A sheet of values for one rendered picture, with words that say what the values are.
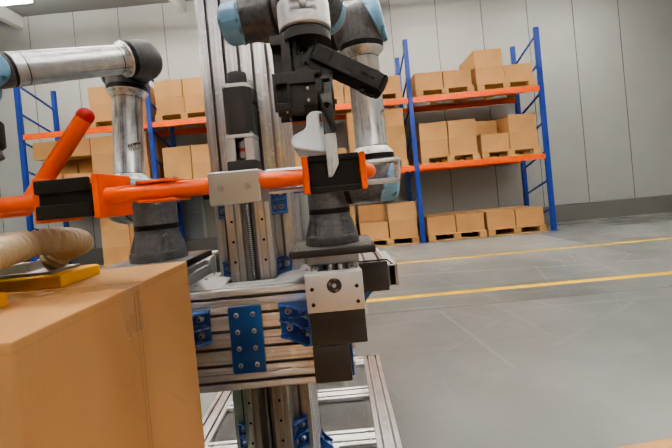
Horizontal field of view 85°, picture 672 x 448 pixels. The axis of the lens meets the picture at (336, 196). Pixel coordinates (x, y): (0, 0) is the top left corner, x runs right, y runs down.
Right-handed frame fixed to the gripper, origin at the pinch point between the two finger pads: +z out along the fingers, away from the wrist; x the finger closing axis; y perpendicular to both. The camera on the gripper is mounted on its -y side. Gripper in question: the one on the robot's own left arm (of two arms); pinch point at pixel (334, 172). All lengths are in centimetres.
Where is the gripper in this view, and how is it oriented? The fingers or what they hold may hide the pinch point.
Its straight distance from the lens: 52.7
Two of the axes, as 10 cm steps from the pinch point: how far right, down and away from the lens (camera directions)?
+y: -9.9, 1.0, -0.3
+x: 0.3, -0.1, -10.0
